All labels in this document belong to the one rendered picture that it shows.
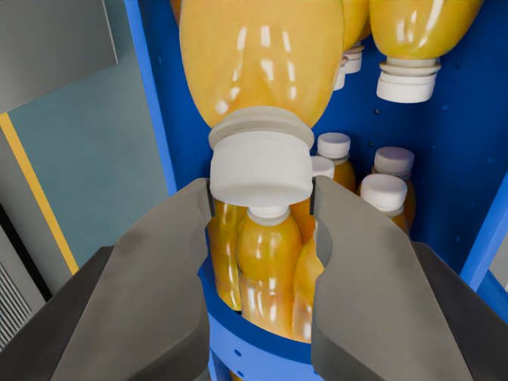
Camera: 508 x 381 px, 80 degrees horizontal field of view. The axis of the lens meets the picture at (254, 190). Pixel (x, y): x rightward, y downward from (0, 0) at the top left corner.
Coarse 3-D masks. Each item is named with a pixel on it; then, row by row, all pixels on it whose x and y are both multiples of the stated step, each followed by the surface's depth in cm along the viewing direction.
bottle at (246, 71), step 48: (192, 0) 11; (240, 0) 10; (288, 0) 10; (336, 0) 11; (192, 48) 11; (240, 48) 10; (288, 48) 10; (336, 48) 11; (192, 96) 12; (240, 96) 11; (288, 96) 11
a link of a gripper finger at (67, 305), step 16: (96, 256) 8; (80, 272) 8; (96, 272) 8; (64, 288) 7; (80, 288) 7; (48, 304) 7; (64, 304) 7; (80, 304) 7; (32, 320) 7; (48, 320) 7; (64, 320) 7; (16, 336) 6; (32, 336) 6; (48, 336) 6; (64, 336) 6; (0, 352) 6; (16, 352) 6; (32, 352) 6; (48, 352) 6; (0, 368) 6; (16, 368) 6; (32, 368) 6; (48, 368) 6
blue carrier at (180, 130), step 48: (144, 0) 21; (144, 48) 20; (480, 48) 26; (336, 96) 38; (432, 96) 31; (480, 96) 26; (192, 144) 32; (384, 144) 38; (432, 144) 33; (480, 144) 27; (432, 192) 34; (480, 192) 26; (432, 240) 35; (480, 240) 18; (240, 336) 23
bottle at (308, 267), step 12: (312, 240) 26; (300, 252) 27; (312, 252) 25; (300, 264) 26; (312, 264) 25; (300, 276) 26; (312, 276) 25; (300, 288) 26; (312, 288) 25; (300, 300) 27; (312, 300) 25; (300, 312) 27; (300, 324) 28; (300, 336) 29
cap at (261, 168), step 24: (216, 144) 11; (240, 144) 10; (264, 144) 10; (288, 144) 10; (216, 168) 11; (240, 168) 10; (264, 168) 10; (288, 168) 10; (216, 192) 11; (240, 192) 11; (264, 192) 11; (288, 192) 11
